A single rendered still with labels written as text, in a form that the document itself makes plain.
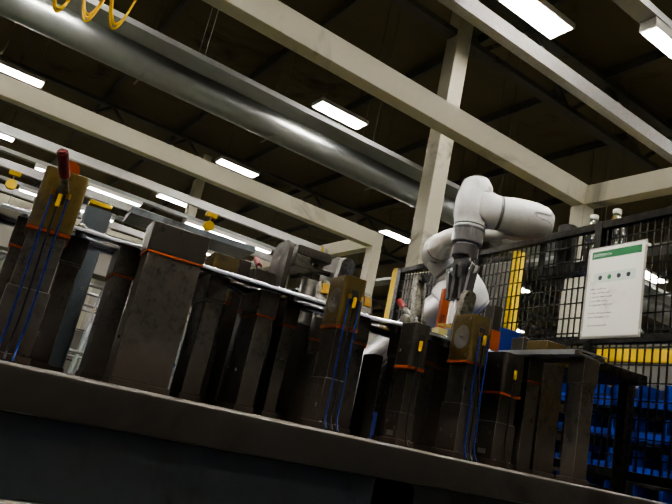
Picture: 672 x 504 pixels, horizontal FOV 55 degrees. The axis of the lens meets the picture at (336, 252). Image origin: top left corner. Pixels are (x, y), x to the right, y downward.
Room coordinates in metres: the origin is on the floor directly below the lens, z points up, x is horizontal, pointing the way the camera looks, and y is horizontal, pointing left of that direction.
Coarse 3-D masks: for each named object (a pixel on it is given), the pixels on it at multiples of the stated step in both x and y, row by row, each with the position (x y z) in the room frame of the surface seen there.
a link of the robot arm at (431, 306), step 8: (440, 280) 2.30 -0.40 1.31; (480, 280) 2.27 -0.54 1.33; (440, 288) 2.28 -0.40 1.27; (480, 288) 2.26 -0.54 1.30; (432, 296) 2.31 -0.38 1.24; (440, 296) 2.28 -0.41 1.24; (480, 296) 2.26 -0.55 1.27; (488, 296) 2.28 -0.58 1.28; (432, 304) 2.30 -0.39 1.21; (480, 304) 2.27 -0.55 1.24; (424, 312) 2.30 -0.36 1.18; (432, 312) 2.30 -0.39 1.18; (472, 312) 2.29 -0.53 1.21; (424, 320) 2.31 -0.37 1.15; (432, 320) 2.31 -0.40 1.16; (368, 344) 2.37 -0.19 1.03; (376, 344) 2.35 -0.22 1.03; (384, 344) 2.34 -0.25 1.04; (368, 352) 2.35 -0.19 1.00; (376, 352) 2.34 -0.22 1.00; (384, 352) 2.34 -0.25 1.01; (384, 360) 2.36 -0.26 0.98; (360, 368) 2.35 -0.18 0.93
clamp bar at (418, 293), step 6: (414, 276) 1.95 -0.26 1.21; (426, 276) 1.92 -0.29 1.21; (414, 282) 1.94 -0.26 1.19; (420, 282) 1.95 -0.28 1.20; (426, 282) 1.92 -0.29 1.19; (414, 288) 1.94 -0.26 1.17; (420, 288) 1.95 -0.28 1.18; (414, 294) 1.93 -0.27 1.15; (420, 294) 1.95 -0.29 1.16; (414, 300) 1.93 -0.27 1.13; (420, 300) 1.94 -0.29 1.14; (414, 306) 1.92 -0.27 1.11; (420, 306) 1.94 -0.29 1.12; (414, 312) 1.92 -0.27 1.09; (420, 312) 1.94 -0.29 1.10; (414, 318) 1.92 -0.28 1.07; (420, 318) 1.93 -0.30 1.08
